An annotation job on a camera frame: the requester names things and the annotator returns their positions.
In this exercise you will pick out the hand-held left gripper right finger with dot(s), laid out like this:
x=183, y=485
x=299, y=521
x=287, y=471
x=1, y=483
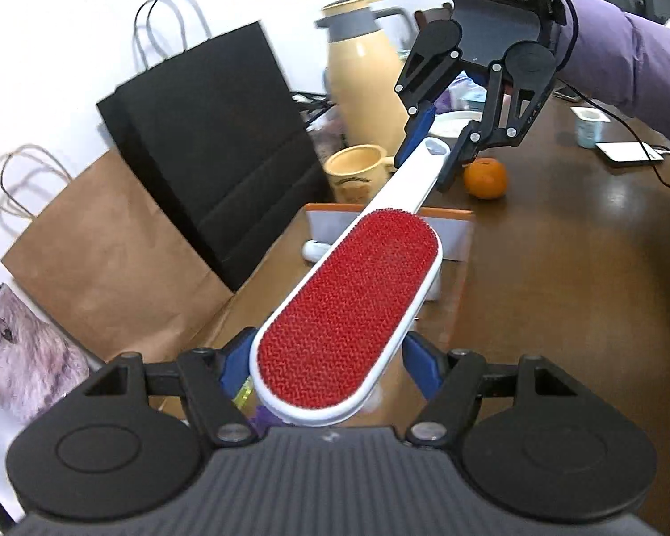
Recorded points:
x=424, y=368

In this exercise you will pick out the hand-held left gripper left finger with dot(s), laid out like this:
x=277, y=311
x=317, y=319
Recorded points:
x=237, y=363

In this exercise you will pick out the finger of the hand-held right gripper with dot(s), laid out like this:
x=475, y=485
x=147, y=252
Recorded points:
x=419, y=123
x=469, y=137

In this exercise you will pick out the purple ridged lid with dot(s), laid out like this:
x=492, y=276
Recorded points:
x=262, y=419

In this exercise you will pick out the red lint brush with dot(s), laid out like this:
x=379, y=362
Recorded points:
x=346, y=312

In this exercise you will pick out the orange cardboard box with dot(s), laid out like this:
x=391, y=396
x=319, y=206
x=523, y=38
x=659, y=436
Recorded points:
x=335, y=223

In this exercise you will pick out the white plastic bottle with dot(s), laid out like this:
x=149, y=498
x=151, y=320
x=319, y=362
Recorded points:
x=314, y=249

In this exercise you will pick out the person's right forearm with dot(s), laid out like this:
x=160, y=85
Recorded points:
x=620, y=50

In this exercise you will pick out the green spray bottle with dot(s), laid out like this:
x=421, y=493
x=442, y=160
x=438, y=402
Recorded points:
x=243, y=393

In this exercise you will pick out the purple patterned packet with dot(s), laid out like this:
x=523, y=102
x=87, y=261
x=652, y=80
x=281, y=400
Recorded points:
x=469, y=95

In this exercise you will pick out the orange fruit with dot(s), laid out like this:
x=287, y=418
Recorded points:
x=484, y=178

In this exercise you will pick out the beige thermos jug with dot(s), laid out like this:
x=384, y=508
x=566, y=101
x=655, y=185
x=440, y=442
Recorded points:
x=363, y=84

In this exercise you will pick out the yellow mug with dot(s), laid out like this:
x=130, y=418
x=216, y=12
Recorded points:
x=352, y=176

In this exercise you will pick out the white yogurt cup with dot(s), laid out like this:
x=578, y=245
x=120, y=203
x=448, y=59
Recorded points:
x=589, y=128

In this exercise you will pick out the white phone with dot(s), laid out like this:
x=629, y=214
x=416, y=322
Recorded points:
x=628, y=152

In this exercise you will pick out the brown paper bag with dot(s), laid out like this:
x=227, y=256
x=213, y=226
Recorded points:
x=106, y=268

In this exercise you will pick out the black paper bag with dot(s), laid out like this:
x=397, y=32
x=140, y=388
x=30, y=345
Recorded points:
x=218, y=151

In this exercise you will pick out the purple marbled vase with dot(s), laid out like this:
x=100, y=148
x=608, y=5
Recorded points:
x=28, y=357

